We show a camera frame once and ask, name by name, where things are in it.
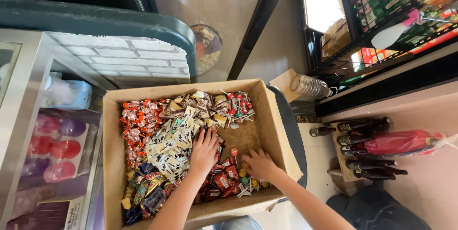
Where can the person's left hand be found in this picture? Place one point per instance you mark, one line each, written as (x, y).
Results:
(203, 155)

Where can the person's right hand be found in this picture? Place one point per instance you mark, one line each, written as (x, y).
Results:
(263, 167)

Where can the person's right fingers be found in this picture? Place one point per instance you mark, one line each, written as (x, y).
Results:
(250, 158)

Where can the heap of small colourful lollipops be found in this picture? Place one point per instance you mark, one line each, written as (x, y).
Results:
(250, 183)

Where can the pile of red wafer packets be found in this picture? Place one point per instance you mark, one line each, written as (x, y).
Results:
(223, 181)

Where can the heap of red lollipops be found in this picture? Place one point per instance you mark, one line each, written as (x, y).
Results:
(240, 108)

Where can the person's blue jeans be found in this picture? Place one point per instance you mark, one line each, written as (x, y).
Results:
(238, 223)

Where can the small dark glass bottle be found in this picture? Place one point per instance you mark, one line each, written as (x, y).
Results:
(321, 131)

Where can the pile of cream brown toffee packets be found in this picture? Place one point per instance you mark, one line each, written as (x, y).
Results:
(195, 106)

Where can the brown cardboard piece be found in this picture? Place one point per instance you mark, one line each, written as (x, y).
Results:
(282, 83)

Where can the pile of white brown candy packets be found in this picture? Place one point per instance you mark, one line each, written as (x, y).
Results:
(168, 149)

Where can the clear plastic bottle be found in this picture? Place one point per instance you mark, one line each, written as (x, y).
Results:
(310, 86)

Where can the heap of mixed chocolate bars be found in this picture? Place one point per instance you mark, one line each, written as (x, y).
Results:
(148, 194)

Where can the pile of orange silver candies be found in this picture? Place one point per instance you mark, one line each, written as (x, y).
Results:
(137, 126)

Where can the round jar of snacks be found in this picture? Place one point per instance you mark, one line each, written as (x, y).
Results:
(207, 47)

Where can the black bag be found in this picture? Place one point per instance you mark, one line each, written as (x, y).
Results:
(375, 208)

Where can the large open cardboard box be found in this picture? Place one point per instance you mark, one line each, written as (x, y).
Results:
(114, 172)

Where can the red plastic bag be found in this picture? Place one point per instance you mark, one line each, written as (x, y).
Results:
(397, 142)

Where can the white spray bottle pink nozzle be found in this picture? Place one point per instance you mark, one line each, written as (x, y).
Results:
(390, 35)

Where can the dark green counter edge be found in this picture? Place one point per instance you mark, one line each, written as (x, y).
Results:
(107, 19)

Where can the glass door drinks fridge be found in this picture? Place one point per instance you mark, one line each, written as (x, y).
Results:
(393, 4)

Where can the glass display cabinet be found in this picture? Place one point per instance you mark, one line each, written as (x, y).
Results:
(39, 144)

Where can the black metal post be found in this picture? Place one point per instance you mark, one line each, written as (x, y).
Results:
(261, 19)

